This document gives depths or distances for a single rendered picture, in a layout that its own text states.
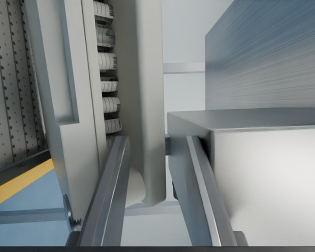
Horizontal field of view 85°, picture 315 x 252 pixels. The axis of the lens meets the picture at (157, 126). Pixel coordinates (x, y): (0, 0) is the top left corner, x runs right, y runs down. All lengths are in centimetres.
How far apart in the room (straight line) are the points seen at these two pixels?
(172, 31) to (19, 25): 326
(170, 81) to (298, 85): 308
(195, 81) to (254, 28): 302
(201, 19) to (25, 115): 352
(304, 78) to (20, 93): 41
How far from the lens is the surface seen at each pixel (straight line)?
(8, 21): 33
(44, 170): 28
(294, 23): 38
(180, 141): 18
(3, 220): 169
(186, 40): 352
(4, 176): 25
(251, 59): 46
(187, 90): 342
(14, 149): 30
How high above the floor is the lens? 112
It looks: 2 degrees up
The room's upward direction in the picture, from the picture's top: 88 degrees clockwise
